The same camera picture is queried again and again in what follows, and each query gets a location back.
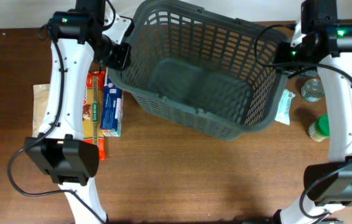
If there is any blue cardboard box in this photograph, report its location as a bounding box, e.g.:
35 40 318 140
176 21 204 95
100 69 123 137

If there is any grey plastic shopping basket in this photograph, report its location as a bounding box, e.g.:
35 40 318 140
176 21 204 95
108 1 288 140

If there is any green lid glass jar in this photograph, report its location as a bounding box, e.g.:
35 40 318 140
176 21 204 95
308 114 330 142

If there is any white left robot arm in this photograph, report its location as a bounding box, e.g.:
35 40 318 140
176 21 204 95
22 0 134 223

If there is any small metal tin can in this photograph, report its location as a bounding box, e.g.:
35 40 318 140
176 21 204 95
301 78 325 103

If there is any orange spaghetti packet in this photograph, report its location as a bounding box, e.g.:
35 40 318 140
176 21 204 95
82 71 106 161

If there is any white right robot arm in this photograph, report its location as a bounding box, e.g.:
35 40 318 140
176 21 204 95
274 1 352 223

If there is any white green wrapped snack pack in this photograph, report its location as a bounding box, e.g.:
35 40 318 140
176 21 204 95
275 89 295 125

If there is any beige grain bag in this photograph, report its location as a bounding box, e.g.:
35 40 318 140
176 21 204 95
32 84 50 138

